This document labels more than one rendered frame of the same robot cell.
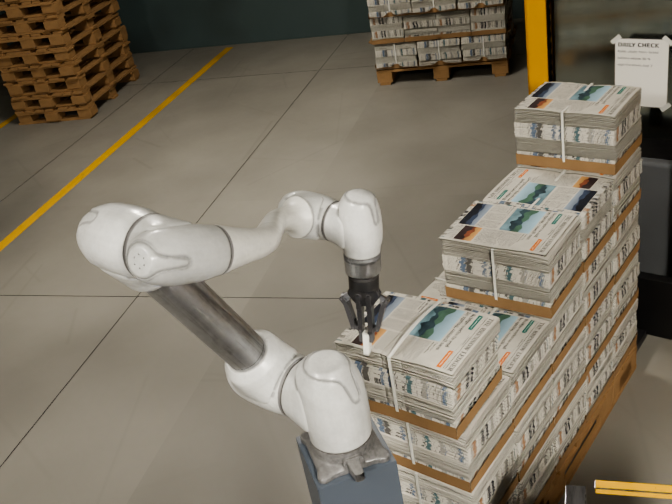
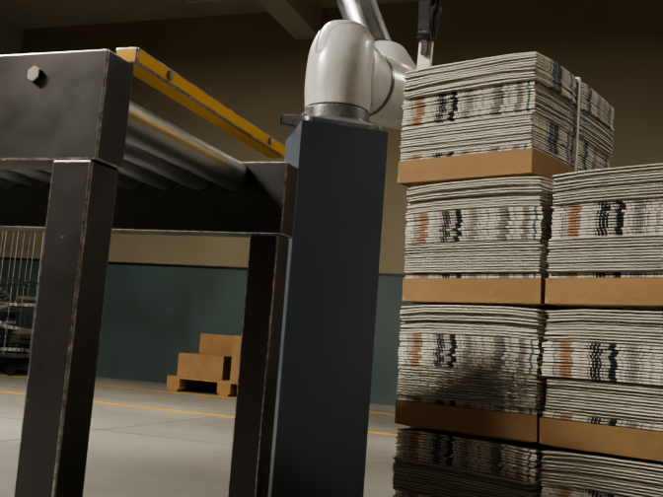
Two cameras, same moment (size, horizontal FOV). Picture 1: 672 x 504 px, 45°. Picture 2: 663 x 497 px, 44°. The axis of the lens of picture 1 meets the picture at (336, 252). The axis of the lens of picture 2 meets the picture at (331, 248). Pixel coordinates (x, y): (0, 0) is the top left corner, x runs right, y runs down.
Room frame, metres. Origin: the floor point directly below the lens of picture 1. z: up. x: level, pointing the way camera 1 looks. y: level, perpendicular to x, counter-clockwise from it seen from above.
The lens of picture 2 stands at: (1.52, -1.82, 0.50)
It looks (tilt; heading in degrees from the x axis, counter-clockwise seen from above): 7 degrees up; 90
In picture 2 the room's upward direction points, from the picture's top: 4 degrees clockwise
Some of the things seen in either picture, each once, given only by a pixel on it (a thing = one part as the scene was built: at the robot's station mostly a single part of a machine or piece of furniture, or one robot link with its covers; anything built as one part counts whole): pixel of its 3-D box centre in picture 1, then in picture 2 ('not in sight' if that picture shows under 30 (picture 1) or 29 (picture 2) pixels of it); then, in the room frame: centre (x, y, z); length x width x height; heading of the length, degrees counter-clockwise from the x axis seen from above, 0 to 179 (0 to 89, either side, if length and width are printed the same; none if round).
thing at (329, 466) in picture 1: (345, 445); (328, 122); (1.50, 0.07, 1.03); 0.22 x 0.18 x 0.06; 13
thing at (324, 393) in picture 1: (329, 395); (343, 68); (1.53, 0.08, 1.17); 0.18 x 0.16 x 0.22; 47
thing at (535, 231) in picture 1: (507, 226); not in sight; (2.34, -0.57, 1.06); 0.37 x 0.29 x 0.01; 51
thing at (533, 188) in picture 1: (547, 217); not in sight; (2.56, -0.77, 0.95); 0.38 x 0.29 x 0.23; 49
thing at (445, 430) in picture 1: (455, 394); (480, 174); (1.81, -0.26, 0.86); 0.29 x 0.16 x 0.04; 140
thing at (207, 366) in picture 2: not in sight; (244, 365); (0.83, 6.27, 0.28); 1.20 x 0.80 x 0.56; 160
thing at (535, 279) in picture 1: (512, 257); not in sight; (2.34, -0.58, 0.95); 0.38 x 0.29 x 0.23; 51
